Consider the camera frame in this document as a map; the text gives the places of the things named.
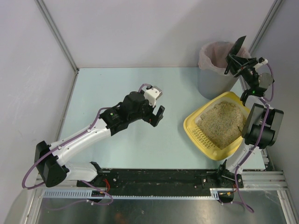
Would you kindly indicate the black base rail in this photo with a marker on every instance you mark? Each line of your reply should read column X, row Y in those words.
column 164, row 182

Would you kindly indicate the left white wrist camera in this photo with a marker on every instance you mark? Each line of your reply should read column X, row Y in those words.
column 152, row 95

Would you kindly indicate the pink bin liner bag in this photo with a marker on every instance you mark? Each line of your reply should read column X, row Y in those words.
column 212, row 57

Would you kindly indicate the yellow litter box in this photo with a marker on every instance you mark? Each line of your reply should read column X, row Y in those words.
column 200, row 140

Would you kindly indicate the grey trash bin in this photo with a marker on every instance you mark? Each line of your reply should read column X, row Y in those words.
column 211, row 85

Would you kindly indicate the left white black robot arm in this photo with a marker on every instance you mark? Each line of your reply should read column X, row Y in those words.
column 53, row 160

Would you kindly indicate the grey slotted cable duct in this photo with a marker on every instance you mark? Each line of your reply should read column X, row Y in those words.
column 91, row 194

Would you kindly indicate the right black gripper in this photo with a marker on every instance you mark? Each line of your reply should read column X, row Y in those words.
column 239, row 63

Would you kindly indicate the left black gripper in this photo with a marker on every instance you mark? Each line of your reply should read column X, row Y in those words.
column 151, row 116

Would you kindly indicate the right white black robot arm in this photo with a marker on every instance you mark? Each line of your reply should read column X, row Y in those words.
column 261, row 127

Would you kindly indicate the black litter scoop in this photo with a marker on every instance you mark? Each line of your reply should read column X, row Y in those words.
column 237, row 45

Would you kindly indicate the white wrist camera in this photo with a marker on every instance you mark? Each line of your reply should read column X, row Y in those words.
column 152, row 95
column 261, row 62

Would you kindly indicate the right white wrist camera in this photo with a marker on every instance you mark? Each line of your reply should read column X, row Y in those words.
column 261, row 62

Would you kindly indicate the beige cat litter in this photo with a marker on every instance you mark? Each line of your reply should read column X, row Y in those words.
column 223, row 124

